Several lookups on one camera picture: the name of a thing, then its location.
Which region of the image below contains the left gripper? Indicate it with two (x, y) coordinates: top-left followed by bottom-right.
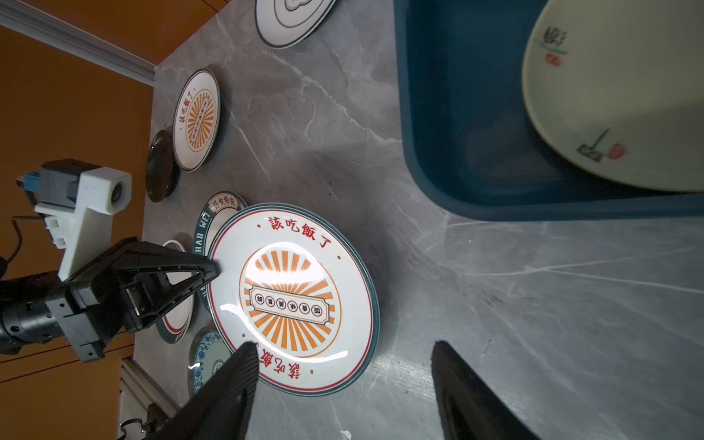
(1, 238), (221, 363)

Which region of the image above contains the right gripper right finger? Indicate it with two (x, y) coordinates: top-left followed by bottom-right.
(431, 341), (536, 439)

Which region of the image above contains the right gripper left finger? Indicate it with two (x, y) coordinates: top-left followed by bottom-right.
(149, 342), (260, 440)

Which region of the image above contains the black plate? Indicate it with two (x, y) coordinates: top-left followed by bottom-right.
(145, 130), (181, 203)

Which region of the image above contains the sunburst pattern plate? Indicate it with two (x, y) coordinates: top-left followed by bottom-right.
(206, 203), (381, 397)
(172, 69), (221, 172)

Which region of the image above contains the cream yellow plate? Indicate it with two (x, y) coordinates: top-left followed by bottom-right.
(522, 1), (703, 193)

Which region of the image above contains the teal plastic bin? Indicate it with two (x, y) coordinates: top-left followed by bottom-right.
(394, 1), (703, 221)

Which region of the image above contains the green red rimmed plate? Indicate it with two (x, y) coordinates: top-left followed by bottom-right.
(156, 239), (194, 345)

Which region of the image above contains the teal floral pattern plate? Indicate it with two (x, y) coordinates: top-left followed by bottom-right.
(187, 327), (231, 397)

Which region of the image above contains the hao shi wei plate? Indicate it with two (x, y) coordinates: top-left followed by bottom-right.
(191, 191), (249, 309)

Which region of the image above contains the white clover pattern plate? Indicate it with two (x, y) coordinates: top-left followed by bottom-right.
(255, 0), (336, 49)

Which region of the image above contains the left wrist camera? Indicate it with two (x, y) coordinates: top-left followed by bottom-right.
(16, 159), (132, 282)

